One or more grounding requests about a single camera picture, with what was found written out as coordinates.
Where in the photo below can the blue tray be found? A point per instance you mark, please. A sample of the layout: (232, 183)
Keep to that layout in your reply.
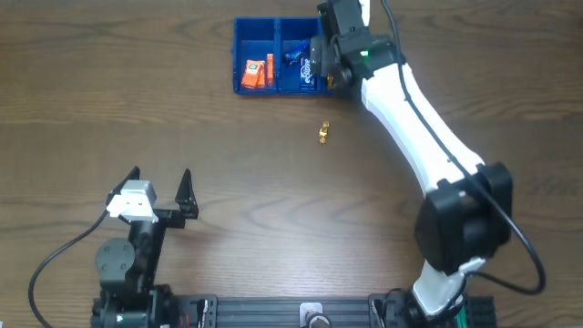
(255, 41)

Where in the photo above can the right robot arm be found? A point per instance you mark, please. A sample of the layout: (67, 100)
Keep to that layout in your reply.
(410, 118)

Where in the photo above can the blue candy pack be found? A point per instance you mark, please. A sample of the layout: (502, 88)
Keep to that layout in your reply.
(296, 52)
(305, 75)

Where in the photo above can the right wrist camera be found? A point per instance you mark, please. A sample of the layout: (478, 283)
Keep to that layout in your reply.
(365, 10)

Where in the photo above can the mounting rail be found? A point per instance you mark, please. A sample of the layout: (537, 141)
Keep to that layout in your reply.
(264, 312)

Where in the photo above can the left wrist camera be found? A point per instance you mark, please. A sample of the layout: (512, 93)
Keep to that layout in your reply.
(132, 202)

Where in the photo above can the orange candy box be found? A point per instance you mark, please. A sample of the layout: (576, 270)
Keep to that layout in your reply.
(270, 70)
(252, 75)

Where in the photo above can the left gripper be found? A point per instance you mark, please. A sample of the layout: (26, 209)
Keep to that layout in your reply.
(173, 218)

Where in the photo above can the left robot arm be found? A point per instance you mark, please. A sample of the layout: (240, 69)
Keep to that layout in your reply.
(136, 273)

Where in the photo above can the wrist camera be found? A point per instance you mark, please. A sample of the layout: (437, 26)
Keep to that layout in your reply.
(132, 202)
(365, 10)

